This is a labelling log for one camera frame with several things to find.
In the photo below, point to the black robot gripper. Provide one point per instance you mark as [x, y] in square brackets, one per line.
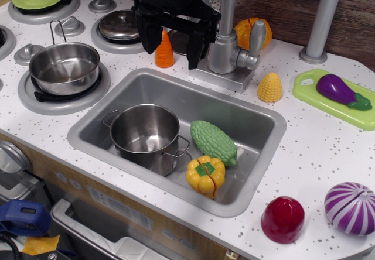
[148, 13]

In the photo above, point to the silver toy faucet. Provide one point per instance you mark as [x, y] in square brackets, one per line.
[228, 65]

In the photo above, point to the flat steel lid on counter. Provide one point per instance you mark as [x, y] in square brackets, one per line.
[179, 41]

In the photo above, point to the orange toy carrot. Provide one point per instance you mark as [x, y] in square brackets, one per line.
[164, 53]

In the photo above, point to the middle grey stove burner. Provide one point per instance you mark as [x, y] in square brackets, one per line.
[113, 46]

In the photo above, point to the grey stove burner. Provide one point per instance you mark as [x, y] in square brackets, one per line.
[113, 46]
[26, 94]
[59, 13]

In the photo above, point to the steel pot lid on burner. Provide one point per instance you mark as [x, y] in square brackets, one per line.
[119, 26]

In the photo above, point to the orange toy pumpkin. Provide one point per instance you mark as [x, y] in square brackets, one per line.
[243, 30]

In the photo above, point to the grey stove knob back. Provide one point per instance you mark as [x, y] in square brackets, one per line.
[102, 6]

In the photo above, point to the grey stove knob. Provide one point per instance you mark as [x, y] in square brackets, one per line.
[69, 27]
[102, 6]
[24, 55]

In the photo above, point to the grey stove knob middle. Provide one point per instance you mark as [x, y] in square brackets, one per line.
[69, 27]

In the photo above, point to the back grey stove burner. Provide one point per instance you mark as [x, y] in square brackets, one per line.
[59, 13]

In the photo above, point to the yellow toy corn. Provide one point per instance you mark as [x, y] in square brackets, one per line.
[270, 88]

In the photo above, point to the green toy bitter gourd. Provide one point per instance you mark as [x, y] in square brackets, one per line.
[214, 142]

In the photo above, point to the grey toy sink basin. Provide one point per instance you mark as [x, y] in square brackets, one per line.
[256, 132]

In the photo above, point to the green plastic cutting board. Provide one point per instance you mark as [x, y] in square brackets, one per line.
[305, 90]

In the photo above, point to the grey support pole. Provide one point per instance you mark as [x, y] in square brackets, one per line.
[314, 52]

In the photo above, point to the yellow toy bell pepper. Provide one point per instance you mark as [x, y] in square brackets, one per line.
[206, 175]

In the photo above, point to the grey stove knob front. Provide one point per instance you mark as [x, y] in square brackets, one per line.
[24, 55]

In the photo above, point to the front grey stove burner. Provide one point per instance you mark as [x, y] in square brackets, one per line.
[26, 94]

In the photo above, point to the left edge grey burner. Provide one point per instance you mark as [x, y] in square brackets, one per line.
[9, 42]

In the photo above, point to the purple toy eggplant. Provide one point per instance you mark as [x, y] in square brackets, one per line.
[334, 88]

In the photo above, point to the grey round side knob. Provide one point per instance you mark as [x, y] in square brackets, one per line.
[13, 160]

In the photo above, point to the red toy apple half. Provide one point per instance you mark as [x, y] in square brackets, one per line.
[283, 219]

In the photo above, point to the blue clamp tool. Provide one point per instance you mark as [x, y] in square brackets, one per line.
[25, 218]

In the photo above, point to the purple striped toy onion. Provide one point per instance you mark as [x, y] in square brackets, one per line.
[349, 206]

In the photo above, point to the yellow cloth piece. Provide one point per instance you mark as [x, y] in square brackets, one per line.
[39, 245]

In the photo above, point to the steel pot with handles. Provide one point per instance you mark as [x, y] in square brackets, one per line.
[148, 135]

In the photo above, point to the steel pan with handle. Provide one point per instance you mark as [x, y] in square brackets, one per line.
[65, 68]

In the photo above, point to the grey oven door handle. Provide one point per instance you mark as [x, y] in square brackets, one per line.
[105, 235]

